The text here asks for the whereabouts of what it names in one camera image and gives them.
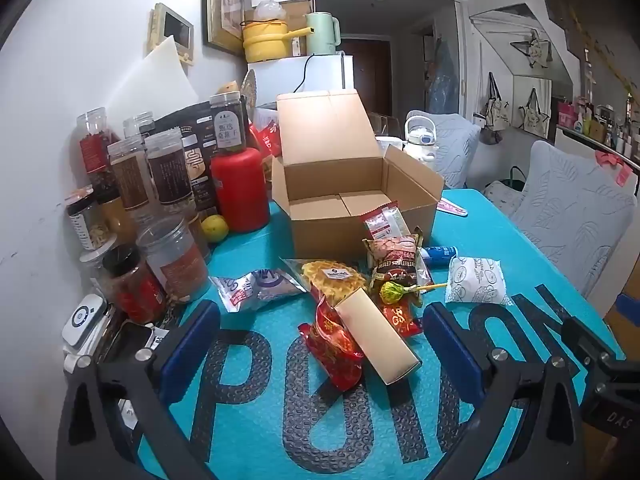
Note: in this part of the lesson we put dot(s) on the small clear jar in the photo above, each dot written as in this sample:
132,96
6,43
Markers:
137,125

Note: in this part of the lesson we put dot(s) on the brown carton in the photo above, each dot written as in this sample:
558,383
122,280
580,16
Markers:
297,12

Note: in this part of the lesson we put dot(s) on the large jar orange content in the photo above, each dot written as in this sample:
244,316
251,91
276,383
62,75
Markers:
175,260

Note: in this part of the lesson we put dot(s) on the white printed bread packet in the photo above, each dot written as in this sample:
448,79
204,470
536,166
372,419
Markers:
475,280

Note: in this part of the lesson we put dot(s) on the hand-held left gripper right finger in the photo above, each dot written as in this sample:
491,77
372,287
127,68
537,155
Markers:
445,345

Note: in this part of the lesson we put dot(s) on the jar with red label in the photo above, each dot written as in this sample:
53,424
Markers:
95,150

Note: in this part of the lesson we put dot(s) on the floor cardboard box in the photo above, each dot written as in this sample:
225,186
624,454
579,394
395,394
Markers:
625,320

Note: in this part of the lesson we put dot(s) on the brown nut snack packet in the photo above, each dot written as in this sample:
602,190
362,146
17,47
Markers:
395,260

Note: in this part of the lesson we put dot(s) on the dark brown door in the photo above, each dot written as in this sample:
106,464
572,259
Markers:
370,70

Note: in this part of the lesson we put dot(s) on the canvas tote bag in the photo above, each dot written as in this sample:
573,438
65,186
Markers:
497,105

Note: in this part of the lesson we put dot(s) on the white fridge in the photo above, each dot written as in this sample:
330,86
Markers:
325,72

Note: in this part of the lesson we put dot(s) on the slim beige box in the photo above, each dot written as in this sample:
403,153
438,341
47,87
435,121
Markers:
375,340

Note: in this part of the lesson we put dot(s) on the yellow lemon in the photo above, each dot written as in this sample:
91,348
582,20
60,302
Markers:
215,227

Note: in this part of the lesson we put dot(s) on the gold framed picture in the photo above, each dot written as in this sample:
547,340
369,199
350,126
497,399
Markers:
222,5

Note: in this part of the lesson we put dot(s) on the red packets behind box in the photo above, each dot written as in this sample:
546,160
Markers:
265,137

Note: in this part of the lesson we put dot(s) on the red bottle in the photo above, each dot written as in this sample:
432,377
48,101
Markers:
240,190

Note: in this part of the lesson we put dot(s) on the blue hanging plastic cover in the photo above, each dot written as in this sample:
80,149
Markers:
442,80

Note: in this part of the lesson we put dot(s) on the clear waffle packet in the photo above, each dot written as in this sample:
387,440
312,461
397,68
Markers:
332,275

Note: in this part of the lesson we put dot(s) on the white foam board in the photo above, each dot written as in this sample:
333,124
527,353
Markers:
155,85

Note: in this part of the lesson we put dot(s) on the small red snack packet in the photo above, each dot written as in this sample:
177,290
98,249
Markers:
400,320

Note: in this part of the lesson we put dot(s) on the large red snack packet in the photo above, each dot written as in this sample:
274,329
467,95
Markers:
330,350

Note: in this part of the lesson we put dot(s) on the red white sachet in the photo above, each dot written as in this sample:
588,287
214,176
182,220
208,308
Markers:
382,222

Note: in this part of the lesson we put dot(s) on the clear plastic bag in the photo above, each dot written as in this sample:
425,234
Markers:
267,10

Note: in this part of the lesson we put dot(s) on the dark lid nut jar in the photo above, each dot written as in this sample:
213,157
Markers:
87,220

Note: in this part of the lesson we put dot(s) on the white printed cloth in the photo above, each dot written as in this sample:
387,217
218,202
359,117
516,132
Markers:
500,192

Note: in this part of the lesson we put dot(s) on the jar with dark label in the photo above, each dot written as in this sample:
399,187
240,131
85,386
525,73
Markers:
167,165

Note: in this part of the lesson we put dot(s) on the white kettle bottle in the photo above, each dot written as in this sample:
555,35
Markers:
420,140

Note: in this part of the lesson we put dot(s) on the grey covered chair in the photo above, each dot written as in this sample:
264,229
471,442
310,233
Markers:
565,200
452,150

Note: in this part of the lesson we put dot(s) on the yellow pot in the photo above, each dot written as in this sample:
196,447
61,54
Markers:
265,40

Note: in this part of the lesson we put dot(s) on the blue white tube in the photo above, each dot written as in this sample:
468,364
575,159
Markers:
440,253

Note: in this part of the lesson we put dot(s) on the black printed pouch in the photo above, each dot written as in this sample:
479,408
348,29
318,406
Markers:
195,170

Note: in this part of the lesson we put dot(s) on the purple white snack packet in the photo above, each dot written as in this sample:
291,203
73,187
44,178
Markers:
260,287

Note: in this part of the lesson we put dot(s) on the black lid red jar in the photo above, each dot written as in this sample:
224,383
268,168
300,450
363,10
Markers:
132,285

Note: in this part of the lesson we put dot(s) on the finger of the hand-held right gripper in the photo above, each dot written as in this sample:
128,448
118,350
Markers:
580,335

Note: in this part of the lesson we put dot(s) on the jar with pale label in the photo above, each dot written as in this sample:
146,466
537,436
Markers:
229,122

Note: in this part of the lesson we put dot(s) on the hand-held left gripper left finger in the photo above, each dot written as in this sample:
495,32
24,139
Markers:
195,340

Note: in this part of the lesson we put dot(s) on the pink flat packet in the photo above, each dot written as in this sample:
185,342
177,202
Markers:
452,207

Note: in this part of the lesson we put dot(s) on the cream wall intercom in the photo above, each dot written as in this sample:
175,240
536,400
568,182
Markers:
175,27

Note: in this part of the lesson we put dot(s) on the jar with brown label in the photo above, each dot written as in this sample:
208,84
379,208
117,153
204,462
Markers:
127,175

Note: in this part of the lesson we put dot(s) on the woven round plate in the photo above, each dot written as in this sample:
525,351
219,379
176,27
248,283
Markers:
250,87

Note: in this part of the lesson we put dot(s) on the row of shelf bottles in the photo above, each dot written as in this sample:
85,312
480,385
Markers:
595,122

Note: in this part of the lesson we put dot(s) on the green electric kettle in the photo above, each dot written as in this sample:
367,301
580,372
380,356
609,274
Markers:
320,35

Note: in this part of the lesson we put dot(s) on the brown cardboard box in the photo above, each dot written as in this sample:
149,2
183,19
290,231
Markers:
325,230

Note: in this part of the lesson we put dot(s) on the white round button device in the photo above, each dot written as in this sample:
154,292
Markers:
82,320

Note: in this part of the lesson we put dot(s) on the green lollipop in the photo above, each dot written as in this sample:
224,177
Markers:
392,292

